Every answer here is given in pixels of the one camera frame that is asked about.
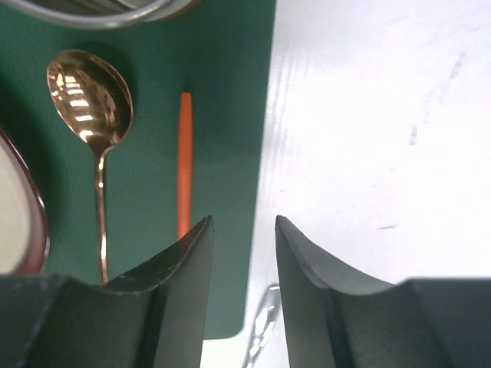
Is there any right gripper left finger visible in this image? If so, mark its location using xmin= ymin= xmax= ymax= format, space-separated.
xmin=1 ymin=217 xmax=214 ymax=367

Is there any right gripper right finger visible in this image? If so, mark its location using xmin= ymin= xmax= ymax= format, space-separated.
xmin=275 ymin=216 xmax=490 ymax=367

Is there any silver fork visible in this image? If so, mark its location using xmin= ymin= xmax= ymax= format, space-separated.
xmin=242 ymin=284 xmax=282 ymax=368

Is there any red rimmed beige plate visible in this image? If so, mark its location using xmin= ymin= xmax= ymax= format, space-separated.
xmin=1 ymin=132 xmax=50 ymax=274

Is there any orange knife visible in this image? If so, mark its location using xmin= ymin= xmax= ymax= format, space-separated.
xmin=177 ymin=92 xmax=193 ymax=238

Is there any copper spoon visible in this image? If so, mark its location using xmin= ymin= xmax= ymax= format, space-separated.
xmin=46 ymin=49 xmax=133 ymax=284

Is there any green placemat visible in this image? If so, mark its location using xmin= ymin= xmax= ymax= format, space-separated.
xmin=1 ymin=1 xmax=275 ymax=339

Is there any steel cup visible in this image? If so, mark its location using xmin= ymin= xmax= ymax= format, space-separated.
xmin=1 ymin=0 xmax=198 ymax=30

